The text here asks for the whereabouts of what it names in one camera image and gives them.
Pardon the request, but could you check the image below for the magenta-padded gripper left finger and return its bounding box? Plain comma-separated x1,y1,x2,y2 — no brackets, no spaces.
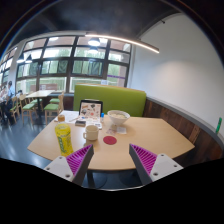
43,143,95,187

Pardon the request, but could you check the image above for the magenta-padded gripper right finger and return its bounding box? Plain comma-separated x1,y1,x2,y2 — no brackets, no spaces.
128,143,184,186

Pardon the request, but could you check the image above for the yellow drink bottle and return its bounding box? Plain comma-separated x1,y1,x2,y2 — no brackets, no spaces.
54,122,74,158

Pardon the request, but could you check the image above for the white ribbed mug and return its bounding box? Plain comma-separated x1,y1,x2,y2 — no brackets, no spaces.
82,124,100,141

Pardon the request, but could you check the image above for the small dark box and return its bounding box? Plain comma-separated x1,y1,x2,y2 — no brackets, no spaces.
74,119,87,127

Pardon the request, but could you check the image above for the flat round red coaster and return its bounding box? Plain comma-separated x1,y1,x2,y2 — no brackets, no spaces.
102,135,118,146

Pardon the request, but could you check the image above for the printed paper sheet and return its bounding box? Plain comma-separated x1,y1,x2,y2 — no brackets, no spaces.
68,114,103,126

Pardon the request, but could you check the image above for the white paper sheet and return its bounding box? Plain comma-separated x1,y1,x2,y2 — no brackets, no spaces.
63,110,81,124

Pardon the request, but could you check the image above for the white bowl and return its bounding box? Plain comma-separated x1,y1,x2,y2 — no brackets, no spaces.
107,109,131,127

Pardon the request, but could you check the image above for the sticker-covered black tablet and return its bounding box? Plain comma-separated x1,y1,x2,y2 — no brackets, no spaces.
78,99,104,120

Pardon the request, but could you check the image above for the group of green-seated wooden chairs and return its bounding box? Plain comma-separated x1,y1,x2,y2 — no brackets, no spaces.
9,91,66,126

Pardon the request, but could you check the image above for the green upholstered bench backrest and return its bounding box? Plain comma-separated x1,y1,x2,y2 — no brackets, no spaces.
72,83,148,118

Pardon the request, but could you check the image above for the wooden dining table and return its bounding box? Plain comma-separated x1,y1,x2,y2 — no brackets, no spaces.
25,89,56,118

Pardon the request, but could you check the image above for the green stick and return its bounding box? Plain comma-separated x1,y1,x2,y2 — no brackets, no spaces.
215,116,223,135

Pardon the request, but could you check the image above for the person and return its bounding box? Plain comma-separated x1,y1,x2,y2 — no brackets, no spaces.
4,80,17,126
0,84,8,116

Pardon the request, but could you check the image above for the large black-framed window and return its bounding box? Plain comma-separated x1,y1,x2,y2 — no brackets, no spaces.
14,34,133,94

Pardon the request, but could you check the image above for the group of pendant lamps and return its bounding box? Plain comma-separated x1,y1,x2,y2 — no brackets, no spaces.
16,36,102,64

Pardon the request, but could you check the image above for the long curved ceiling light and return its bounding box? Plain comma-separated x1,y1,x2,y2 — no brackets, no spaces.
84,32,160,54

